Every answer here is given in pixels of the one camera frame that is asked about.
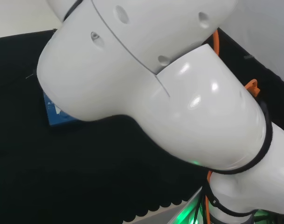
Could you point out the heater with blue base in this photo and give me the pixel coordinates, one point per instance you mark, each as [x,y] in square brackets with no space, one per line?
[60,117]

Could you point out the black cloth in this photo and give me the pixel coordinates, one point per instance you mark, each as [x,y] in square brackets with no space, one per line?
[74,175]

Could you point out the thin metal probe rod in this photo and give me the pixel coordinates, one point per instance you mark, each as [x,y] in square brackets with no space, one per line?
[29,76]

